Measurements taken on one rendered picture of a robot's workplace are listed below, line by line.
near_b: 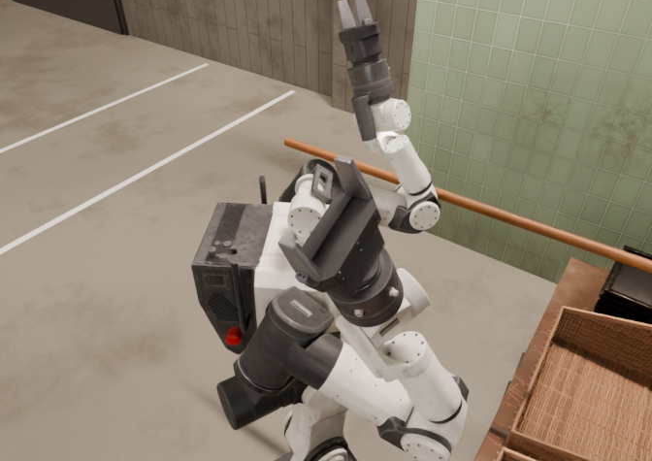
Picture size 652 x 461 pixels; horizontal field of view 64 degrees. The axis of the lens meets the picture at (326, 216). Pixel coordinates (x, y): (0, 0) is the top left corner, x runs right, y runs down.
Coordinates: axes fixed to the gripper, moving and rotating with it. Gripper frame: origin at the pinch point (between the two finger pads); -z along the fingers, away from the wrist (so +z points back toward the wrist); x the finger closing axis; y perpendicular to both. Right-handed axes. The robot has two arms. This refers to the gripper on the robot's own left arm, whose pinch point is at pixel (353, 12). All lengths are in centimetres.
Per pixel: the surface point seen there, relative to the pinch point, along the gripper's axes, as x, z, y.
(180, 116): -361, 36, 7
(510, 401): -8, 124, -24
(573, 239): 12, 67, -38
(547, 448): 18, 116, -14
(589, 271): -41, 121, -93
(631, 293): -8, 110, -77
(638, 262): 24, 73, -45
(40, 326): -173, 97, 128
